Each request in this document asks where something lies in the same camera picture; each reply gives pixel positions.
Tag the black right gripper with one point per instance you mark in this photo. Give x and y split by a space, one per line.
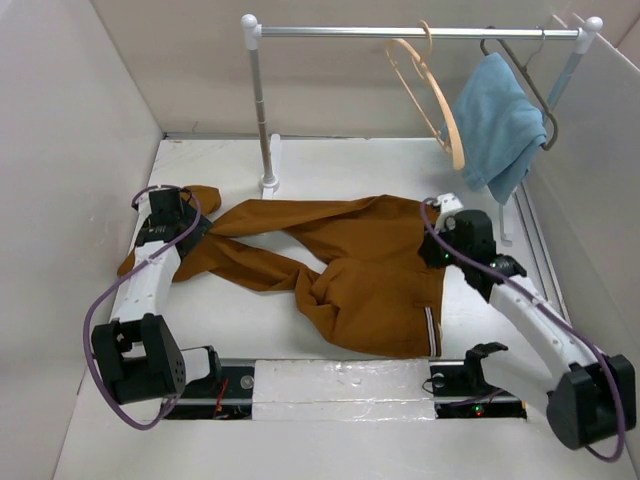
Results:
427 251

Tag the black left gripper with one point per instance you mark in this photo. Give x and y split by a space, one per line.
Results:
199 231

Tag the brown trousers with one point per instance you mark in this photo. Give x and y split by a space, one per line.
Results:
375 296

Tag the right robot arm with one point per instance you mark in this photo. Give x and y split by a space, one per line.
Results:
587 396

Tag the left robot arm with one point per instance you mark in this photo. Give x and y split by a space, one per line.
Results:
136 354

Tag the grey hanger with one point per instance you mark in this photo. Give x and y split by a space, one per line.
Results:
547 113

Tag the beige wooden hanger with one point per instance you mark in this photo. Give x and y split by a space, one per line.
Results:
450 143

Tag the light blue towel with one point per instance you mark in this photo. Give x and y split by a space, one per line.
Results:
501 131

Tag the white metal clothes rack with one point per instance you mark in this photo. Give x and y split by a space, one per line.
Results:
270 145

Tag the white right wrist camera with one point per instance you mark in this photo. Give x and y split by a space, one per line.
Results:
447 205

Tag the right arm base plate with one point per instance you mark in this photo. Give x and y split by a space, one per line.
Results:
459 390

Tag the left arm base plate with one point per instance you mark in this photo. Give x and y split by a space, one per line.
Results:
226 399

